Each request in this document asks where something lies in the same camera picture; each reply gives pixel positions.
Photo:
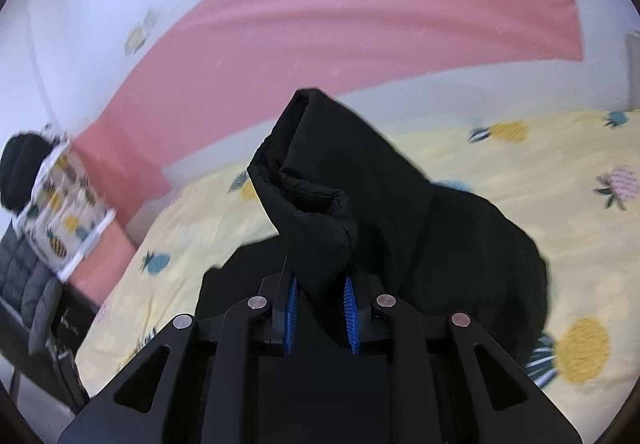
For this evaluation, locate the black padded chair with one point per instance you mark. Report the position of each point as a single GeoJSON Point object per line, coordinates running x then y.
{"type": "Point", "coordinates": [20, 164]}

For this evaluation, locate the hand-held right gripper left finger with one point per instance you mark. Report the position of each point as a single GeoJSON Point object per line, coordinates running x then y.
{"type": "Point", "coordinates": [290, 319]}

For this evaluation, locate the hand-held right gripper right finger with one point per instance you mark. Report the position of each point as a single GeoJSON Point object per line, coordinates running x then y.
{"type": "Point", "coordinates": [350, 319]}

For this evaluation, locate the pineapple print hanging organizer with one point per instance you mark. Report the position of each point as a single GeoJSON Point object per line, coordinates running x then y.
{"type": "Point", "coordinates": [60, 204]}

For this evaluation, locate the black garment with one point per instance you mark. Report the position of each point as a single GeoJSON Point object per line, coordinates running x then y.
{"type": "Point", "coordinates": [400, 204]}

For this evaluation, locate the yellow pineapple print bed sheet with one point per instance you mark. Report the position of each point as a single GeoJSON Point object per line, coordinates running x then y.
{"type": "Point", "coordinates": [500, 174]}

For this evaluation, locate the pink wall covering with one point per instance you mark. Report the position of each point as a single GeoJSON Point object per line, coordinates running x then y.
{"type": "Point", "coordinates": [350, 24]}

